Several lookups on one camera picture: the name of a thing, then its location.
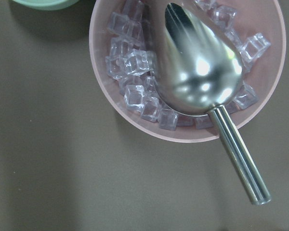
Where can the mint green bowl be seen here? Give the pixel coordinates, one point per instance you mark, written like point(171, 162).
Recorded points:
point(47, 5)

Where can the pink ice bowl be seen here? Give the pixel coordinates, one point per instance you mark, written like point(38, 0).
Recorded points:
point(254, 16)

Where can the steel ice scoop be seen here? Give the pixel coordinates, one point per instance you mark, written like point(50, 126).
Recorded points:
point(199, 71)

